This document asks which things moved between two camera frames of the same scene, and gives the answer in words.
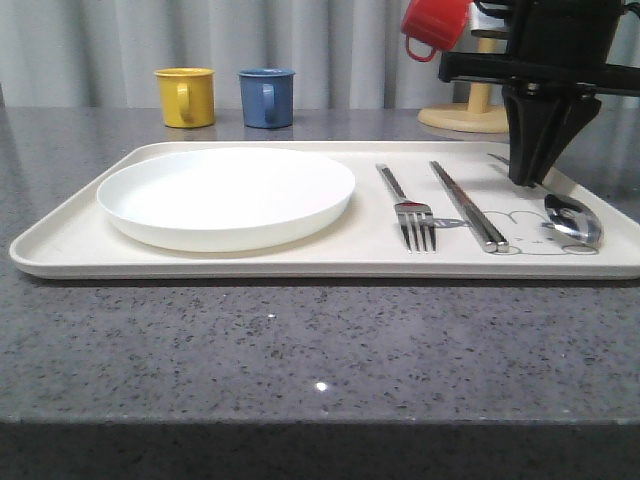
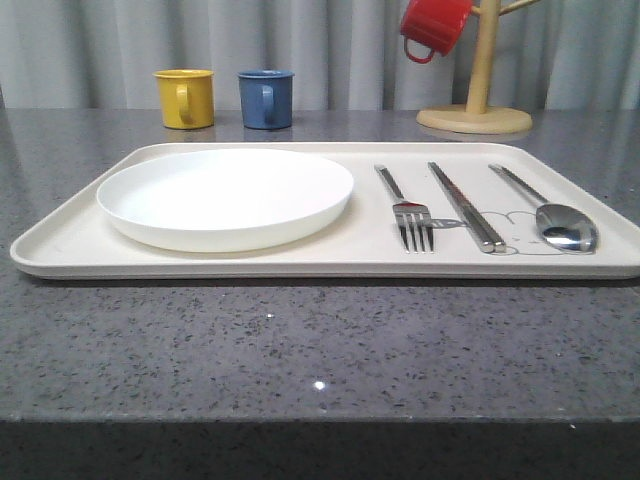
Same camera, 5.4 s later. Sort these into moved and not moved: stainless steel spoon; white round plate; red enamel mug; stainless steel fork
Moved: stainless steel spoon
Not moved: white round plate; red enamel mug; stainless steel fork
